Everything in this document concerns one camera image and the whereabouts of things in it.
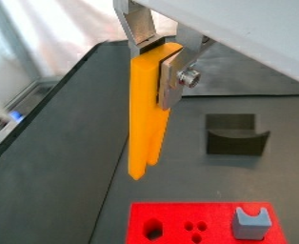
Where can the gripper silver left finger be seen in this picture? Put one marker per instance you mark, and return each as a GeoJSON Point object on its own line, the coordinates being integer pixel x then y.
{"type": "Point", "coordinates": [137, 25]}

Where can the blue notched peg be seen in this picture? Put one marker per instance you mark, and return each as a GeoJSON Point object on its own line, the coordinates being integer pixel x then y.
{"type": "Point", "coordinates": [251, 227]}

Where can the red peg board base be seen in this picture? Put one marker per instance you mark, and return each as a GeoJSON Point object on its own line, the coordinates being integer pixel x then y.
{"type": "Point", "coordinates": [195, 223]}

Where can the black curved fixture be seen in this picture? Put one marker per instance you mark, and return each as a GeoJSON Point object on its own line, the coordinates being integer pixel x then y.
{"type": "Point", "coordinates": [231, 134]}

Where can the yellow forked square-circle object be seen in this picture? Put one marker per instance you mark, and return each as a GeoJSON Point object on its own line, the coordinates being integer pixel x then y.
{"type": "Point", "coordinates": [148, 119]}

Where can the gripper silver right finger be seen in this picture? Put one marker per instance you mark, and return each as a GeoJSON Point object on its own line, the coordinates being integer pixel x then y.
{"type": "Point", "coordinates": [177, 73]}

